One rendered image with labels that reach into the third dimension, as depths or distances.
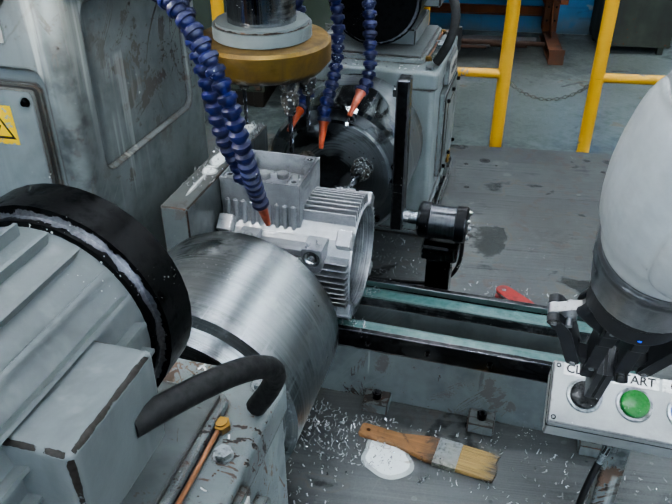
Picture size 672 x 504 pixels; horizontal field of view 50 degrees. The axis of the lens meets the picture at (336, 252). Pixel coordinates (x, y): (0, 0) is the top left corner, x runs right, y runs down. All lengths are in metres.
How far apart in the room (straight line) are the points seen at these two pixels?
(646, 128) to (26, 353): 0.35
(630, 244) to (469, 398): 0.71
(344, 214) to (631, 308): 0.58
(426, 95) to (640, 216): 1.03
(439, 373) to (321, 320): 0.31
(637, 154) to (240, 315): 0.46
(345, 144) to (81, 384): 0.87
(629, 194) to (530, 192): 1.37
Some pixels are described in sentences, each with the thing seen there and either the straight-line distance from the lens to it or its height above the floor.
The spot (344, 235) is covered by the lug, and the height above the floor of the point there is 1.09.
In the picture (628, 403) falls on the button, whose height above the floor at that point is 1.07.
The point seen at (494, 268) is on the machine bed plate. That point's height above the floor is 0.80.
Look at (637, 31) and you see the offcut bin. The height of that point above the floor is 0.17.
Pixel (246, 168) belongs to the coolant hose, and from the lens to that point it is 0.82.
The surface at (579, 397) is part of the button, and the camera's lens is 0.81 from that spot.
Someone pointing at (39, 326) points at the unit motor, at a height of 1.33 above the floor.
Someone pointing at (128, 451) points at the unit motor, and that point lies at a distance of 0.47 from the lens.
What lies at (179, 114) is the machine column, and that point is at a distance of 1.19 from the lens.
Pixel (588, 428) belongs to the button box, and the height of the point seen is 1.05.
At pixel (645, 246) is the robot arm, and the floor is 1.39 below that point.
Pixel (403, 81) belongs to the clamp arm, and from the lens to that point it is 1.09.
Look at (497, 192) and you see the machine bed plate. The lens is 1.77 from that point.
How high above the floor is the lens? 1.60
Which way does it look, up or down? 33 degrees down
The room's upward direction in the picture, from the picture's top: straight up
